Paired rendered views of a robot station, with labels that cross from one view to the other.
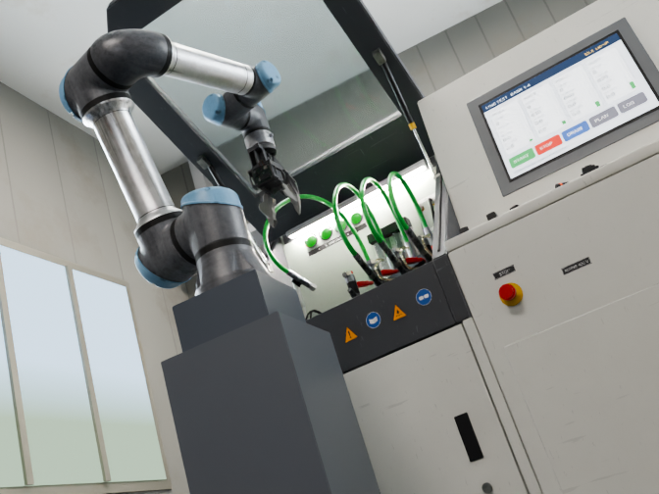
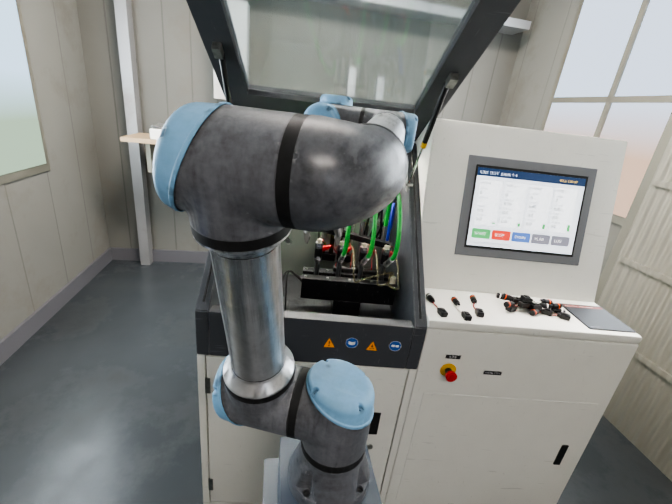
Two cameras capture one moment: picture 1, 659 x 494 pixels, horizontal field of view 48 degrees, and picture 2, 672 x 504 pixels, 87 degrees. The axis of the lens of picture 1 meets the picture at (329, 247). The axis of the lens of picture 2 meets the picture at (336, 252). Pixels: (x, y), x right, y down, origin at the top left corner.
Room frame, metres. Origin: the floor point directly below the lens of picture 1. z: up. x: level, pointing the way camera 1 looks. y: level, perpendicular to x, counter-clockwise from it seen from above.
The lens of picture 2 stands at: (0.94, 0.44, 1.54)
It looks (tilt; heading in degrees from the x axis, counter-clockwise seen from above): 22 degrees down; 333
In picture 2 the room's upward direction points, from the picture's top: 7 degrees clockwise
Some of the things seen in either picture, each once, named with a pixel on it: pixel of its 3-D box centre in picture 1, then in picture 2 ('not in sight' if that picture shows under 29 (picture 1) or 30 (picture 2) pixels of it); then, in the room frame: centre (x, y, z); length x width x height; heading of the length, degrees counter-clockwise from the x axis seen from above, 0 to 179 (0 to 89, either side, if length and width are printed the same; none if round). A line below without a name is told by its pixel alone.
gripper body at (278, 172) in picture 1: (267, 169); not in sight; (1.72, 0.09, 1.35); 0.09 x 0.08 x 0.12; 158
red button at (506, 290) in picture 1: (508, 293); (449, 373); (1.58, -0.34, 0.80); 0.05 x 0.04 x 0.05; 68
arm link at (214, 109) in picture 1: (229, 108); (333, 123); (1.63, 0.13, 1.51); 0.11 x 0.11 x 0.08; 55
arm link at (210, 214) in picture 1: (213, 223); (334, 407); (1.34, 0.21, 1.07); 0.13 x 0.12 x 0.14; 55
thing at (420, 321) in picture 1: (334, 343); (311, 337); (1.79, 0.06, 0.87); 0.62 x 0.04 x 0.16; 68
